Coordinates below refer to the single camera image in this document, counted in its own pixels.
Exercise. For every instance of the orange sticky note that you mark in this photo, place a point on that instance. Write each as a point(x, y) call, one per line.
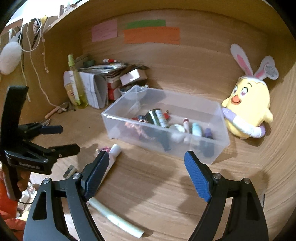
point(150, 35)

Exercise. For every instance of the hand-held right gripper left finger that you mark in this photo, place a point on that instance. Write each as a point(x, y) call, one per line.
point(96, 176)

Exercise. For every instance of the metal keys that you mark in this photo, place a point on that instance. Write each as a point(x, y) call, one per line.
point(45, 122)

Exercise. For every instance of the small white bottle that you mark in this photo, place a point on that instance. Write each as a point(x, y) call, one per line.
point(161, 119)

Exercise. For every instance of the pale green white tube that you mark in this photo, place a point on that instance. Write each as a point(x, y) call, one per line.
point(120, 222)

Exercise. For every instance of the glass bowl of trinkets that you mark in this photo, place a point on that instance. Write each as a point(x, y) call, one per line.
point(124, 89)

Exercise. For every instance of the white fluffy pompom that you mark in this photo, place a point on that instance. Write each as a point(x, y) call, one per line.
point(9, 58)

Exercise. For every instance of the purple small bottle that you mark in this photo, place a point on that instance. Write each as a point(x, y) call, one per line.
point(208, 134)

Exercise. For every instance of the person's left hand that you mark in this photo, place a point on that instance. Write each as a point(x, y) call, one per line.
point(23, 183)

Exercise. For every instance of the grey metal block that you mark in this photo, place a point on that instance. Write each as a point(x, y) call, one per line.
point(70, 172)

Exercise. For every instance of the black plastic object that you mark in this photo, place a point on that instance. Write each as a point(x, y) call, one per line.
point(165, 141)

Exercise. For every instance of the red white carton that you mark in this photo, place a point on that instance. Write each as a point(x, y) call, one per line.
point(113, 92)

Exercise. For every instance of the green sticky note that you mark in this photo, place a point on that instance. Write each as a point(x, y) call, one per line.
point(145, 23)

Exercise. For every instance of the small cardboard box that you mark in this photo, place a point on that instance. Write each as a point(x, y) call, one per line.
point(131, 76)

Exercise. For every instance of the light teal bottle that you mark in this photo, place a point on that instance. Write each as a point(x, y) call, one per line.
point(196, 129)

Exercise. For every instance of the red white glue stick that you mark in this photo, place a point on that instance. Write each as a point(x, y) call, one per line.
point(111, 61)

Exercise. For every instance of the orange cloth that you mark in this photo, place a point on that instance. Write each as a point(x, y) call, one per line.
point(9, 204)

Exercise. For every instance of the stack of papers and books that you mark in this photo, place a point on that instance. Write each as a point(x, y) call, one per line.
point(92, 88)

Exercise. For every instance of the white tape roll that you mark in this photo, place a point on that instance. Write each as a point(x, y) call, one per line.
point(177, 129)

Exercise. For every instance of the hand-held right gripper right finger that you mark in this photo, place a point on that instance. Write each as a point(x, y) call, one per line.
point(196, 176)

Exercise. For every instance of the clear plastic box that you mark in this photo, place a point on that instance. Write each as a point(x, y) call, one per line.
point(120, 127)

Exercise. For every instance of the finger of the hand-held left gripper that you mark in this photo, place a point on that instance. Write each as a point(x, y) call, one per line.
point(69, 149)
point(54, 129)

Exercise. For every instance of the pink sticky note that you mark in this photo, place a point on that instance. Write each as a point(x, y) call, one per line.
point(104, 31)

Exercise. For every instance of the red packet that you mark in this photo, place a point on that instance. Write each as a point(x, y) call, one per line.
point(138, 119)

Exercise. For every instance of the small red charm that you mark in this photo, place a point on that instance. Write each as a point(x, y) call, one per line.
point(166, 115)

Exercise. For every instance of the white lip balm stick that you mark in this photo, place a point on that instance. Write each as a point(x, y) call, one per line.
point(186, 125)

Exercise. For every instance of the dark green small object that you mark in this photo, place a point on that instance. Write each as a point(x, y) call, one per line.
point(89, 63)

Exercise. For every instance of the green tin can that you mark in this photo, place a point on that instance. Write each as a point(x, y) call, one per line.
point(152, 117)

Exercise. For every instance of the yellow chick plush toy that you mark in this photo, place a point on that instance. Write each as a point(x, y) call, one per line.
point(249, 102)

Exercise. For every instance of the yellow green bottle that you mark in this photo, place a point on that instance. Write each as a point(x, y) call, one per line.
point(78, 92)

